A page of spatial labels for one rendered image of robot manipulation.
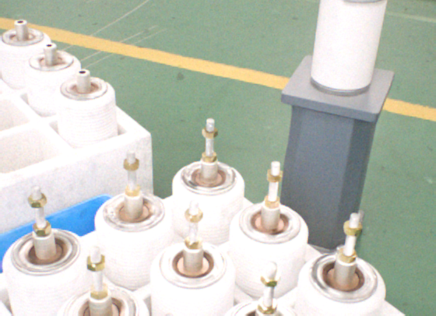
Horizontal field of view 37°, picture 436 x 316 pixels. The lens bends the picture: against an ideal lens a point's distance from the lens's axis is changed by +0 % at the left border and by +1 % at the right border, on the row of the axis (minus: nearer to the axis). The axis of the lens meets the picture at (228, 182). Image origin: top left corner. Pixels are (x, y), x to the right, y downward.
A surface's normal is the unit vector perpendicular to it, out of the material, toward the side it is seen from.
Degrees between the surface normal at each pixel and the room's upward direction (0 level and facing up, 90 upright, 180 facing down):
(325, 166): 90
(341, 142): 90
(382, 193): 0
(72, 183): 90
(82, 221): 88
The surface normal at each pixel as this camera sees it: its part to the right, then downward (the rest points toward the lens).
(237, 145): 0.04, -0.80
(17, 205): 0.61, 0.49
